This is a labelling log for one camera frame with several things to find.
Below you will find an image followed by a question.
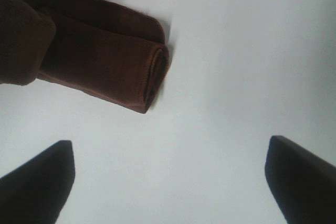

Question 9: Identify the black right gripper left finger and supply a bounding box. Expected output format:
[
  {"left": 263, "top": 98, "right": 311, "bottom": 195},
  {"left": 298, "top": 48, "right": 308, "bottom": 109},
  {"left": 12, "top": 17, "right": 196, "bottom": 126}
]
[{"left": 1, "top": 140, "right": 75, "bottom": 223}]

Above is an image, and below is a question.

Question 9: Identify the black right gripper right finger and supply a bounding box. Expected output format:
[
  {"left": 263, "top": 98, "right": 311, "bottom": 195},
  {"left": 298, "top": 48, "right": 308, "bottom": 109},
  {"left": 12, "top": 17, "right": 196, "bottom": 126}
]
[{"left": 265, "top": 135, "right": 335, "bottom": 223}]

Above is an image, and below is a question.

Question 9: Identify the brown towel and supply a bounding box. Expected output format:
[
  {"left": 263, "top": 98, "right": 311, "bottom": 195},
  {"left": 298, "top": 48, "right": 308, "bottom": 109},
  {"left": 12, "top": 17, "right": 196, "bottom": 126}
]
[{"left": 1, "top": 0, "right": 170, "bottom": 113}]

